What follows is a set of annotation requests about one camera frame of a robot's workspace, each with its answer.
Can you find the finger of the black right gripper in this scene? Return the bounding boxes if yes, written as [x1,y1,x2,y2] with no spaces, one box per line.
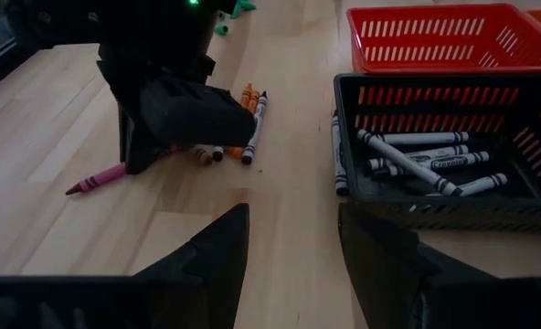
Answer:
[140,74,258,148]
[116,101,172,175]

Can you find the purple crayon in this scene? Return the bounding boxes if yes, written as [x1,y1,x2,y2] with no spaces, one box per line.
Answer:
[64,162,128,196]

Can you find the black slotted plastic basket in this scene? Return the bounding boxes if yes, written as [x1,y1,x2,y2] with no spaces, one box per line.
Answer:
[333,72,541,234]

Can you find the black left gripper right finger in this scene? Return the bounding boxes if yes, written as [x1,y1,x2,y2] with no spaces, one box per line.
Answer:
[336,202,541,329]

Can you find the red slotted plastic basket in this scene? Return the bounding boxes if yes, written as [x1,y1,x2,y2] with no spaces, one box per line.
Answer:
[345,3,541,77]

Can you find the brown crayon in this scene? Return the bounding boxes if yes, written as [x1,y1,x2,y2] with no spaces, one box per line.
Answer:
[191,144,213,167]

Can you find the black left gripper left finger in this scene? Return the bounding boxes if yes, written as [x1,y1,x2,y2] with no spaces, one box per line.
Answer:
[0,203,251,329]

